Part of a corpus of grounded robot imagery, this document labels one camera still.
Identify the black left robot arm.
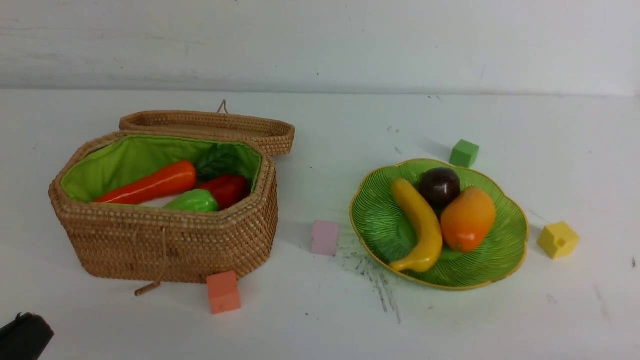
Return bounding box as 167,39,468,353
0,312,55,360

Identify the yellow plastic banana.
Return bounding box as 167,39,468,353
390,178,444,272

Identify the orange foam cube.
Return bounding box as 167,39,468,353
206,271,242,315

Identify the white plastic radish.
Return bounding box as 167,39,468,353
140,195,176,208

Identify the red plastic bell pepper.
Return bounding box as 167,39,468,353
196,174,250,211

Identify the pink foam cube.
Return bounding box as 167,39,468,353
310,219,339,256

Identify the orange yellow plastic mango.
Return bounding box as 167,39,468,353
439,186,497,253

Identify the purple plastic mangosteen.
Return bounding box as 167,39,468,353
418,167,461,209

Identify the orange plastic carrot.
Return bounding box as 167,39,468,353
95,143,251,206

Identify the green plastic bitter gourd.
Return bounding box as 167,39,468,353
162,189,220,213

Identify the green leaf-shaped plate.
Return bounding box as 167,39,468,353
349,158,530,291

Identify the green foam cube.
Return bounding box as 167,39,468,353
448,139,480,168

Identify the woven wicker basket green lining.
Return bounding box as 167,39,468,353
48,130,279,285

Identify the yellow foam cube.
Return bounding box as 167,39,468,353
537,221,581,260

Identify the woven wicker basket lid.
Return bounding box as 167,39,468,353
119,100,296,157

